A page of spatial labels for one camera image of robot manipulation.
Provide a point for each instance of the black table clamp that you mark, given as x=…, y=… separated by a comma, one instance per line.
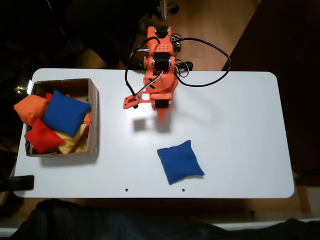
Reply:
x=22, y=182
x=186, y=65

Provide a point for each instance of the brown cardboard box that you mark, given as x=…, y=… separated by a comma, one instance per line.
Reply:
x=93, y=120

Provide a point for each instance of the orange camera mount with camera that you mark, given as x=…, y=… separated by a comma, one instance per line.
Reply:
x=128, y=102

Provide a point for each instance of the red bean bag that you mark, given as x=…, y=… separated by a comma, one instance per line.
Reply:
x=42, y=137
x=48, y=96

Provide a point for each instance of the orange bean bag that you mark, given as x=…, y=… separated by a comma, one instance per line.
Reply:
x=87, y=118
x=30, y=108

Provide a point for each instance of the yellow bean bag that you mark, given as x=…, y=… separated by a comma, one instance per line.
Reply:
x=72, y=143

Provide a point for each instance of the person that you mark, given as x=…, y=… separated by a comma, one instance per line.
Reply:
x=100, y=225

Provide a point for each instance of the blue bean bag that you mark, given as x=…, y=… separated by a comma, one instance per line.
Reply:
x=65, y=112
x=180, y=162

